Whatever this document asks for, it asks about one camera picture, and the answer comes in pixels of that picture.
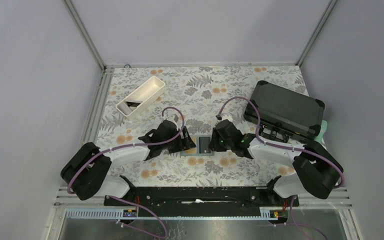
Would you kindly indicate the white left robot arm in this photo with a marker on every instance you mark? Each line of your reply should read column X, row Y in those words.
column 86, row 174

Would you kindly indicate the black hard carrying case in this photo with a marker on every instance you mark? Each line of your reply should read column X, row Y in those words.
column 288, row 113

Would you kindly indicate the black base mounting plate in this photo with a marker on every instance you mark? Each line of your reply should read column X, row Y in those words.
column 224, row 202

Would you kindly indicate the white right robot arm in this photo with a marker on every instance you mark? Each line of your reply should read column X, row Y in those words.
column 316, row 171

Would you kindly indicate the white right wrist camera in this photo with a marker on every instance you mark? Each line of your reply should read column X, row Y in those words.
column 222, row 117

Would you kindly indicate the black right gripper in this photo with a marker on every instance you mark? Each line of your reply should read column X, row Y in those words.
column 215, row 147

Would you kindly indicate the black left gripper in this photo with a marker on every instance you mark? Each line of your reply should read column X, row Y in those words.
column 184, row 144

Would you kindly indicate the floral patterned table mat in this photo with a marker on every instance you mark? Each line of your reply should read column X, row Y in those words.
column 199, row 93

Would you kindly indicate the green card holder wallet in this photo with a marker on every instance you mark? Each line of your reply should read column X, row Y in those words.
column 195, row 152

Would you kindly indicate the mint green cylindrical object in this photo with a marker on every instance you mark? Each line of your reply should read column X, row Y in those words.
column 323, row 129

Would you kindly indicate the white rectangular plastic tray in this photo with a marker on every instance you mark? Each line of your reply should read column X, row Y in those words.
column 148, row 93

